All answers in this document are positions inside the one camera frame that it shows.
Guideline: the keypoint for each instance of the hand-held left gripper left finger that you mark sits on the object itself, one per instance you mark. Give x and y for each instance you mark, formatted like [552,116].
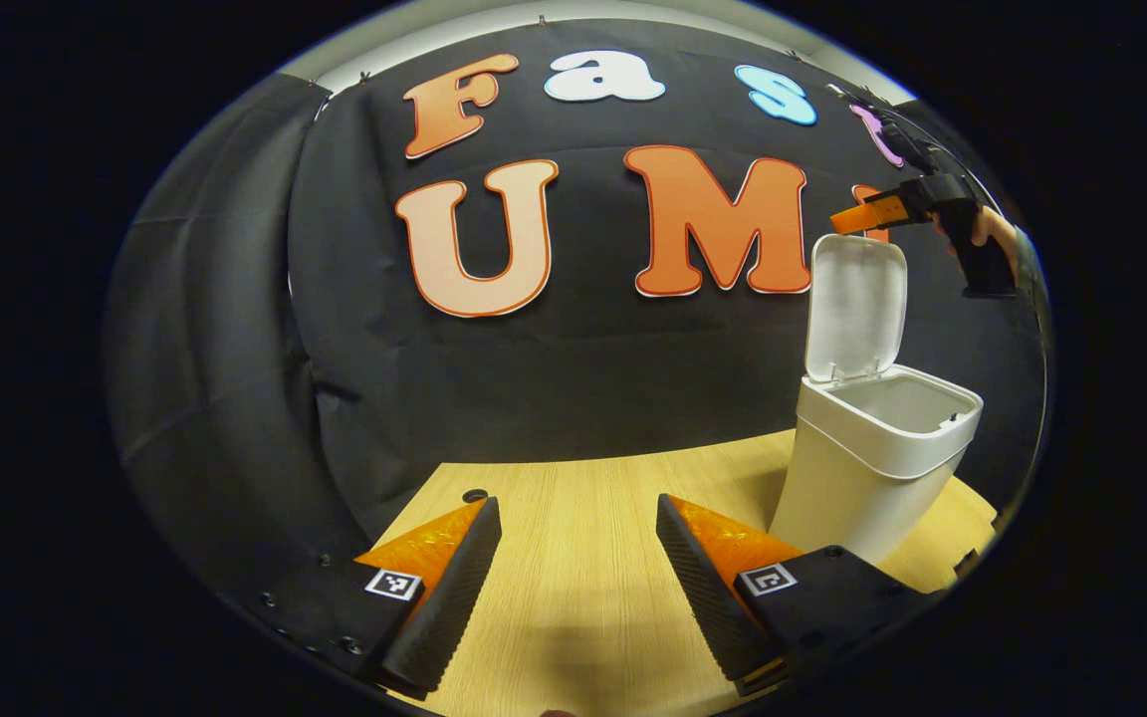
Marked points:
[454,607]

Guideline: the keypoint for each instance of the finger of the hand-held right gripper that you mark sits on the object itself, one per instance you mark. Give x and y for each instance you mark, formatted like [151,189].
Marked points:
[872,212]

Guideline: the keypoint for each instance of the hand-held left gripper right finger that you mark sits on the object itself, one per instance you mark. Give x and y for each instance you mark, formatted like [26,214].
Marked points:
[708,607]

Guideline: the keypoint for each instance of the white desktop garbage bin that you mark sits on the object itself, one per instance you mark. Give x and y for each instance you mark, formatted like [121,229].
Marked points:
[872,458]

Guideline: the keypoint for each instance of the wooden desktop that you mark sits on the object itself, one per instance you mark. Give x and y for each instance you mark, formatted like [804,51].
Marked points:
[583,558]

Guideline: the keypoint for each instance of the black backdrop cloth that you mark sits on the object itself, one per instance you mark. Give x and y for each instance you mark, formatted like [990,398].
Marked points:
[583,378]

